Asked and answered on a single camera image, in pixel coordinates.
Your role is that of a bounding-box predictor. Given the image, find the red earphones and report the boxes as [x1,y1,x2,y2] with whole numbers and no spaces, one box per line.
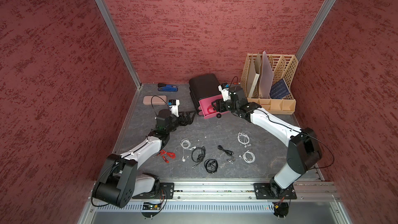
[207,105,217,114]
[157,149,176,163]

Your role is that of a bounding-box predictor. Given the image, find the black pink drawer cabinet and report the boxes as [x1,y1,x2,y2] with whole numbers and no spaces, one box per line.
[189,73,222,119]

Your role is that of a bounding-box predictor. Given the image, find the white earphones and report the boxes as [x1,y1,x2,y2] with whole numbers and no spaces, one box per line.
[239,150,256,164]
[237,132,251,147]
[180,139,196,162]

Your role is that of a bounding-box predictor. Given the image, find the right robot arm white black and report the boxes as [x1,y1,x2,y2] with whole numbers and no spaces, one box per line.
[180,109,302,180]

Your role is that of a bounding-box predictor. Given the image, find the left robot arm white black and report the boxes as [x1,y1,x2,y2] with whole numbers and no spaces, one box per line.
[91,110,197,208]

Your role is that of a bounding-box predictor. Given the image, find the black earphones middle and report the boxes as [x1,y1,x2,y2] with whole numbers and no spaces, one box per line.
[191,146,206,169]

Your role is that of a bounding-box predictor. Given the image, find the black earphones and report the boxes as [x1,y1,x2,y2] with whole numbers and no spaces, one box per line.
[218,145,235,163]
[204,159,218,174]
[191,146,206,169]

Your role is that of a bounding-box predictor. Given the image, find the black earphones right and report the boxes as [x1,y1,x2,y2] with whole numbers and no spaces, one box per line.
[218,145,235,163]

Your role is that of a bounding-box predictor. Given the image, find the black earphones bottom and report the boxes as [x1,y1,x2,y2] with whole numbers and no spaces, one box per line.
[204,159,218,174]

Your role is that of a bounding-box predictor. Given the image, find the beige paper folder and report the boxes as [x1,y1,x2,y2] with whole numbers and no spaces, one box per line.
[246,54,262,98]

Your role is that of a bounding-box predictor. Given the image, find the blue black stapler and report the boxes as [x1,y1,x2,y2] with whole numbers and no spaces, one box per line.
[158,83,178,92]

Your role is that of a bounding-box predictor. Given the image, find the translucent grey folder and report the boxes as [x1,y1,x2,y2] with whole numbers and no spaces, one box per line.
[259,51,274,99]

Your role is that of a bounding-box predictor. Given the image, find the pink pencil case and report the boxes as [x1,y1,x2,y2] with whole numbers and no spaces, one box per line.
[143,95,168,105]

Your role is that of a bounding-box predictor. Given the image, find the dark blue notebook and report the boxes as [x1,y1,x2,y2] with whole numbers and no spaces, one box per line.
[269,78,291,99]

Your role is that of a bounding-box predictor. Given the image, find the beige file organizer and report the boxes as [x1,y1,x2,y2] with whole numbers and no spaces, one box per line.
[240,51,298,115]

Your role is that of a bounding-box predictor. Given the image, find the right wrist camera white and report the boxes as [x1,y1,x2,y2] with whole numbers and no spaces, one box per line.
[218,83,231,102]

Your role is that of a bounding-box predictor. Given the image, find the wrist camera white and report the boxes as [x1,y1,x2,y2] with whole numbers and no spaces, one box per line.
[168,100,180,117]
[218,83,231,102]

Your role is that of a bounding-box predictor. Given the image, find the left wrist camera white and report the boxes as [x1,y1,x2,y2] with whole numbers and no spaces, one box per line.
[168,100,180,117]

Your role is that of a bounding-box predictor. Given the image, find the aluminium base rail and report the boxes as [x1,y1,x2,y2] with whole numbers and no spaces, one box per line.
[90,178,341,202]

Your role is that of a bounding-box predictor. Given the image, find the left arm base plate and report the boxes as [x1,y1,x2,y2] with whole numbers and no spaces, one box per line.
[132,182,175,200]

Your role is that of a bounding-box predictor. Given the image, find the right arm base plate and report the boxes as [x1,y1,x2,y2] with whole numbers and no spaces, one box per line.
[253,183,297,200]

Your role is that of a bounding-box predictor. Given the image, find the aluminium corner post right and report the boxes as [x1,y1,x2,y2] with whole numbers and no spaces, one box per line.
[295,0,336,62]

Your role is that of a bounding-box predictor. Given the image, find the aluminium corner post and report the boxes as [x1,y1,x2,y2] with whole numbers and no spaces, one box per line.
[295,0,336,62]
[95,0,142,90]

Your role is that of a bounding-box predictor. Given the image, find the aluminium corner post left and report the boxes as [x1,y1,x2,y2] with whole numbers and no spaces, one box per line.
[95,0,142,90]

